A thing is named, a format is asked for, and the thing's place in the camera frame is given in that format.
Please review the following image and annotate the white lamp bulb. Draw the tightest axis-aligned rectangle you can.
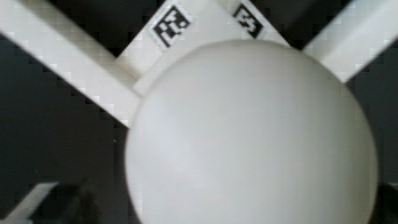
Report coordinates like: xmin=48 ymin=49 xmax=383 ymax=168
xmin=126 ymin=40 xmax=378 ymax=224

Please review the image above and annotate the white lamp base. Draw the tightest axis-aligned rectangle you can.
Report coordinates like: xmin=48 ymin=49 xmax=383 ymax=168
xmin=117 ymin=0 xmax=288 ymax=95

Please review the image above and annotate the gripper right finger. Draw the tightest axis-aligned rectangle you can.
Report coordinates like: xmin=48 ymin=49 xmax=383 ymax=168
xmin=387 ymin=182 xmax=398 ymax=191

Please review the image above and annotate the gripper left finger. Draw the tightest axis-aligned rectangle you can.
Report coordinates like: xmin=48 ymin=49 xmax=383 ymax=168
xmin=0 ymin=182 xmax=58 ymax=224

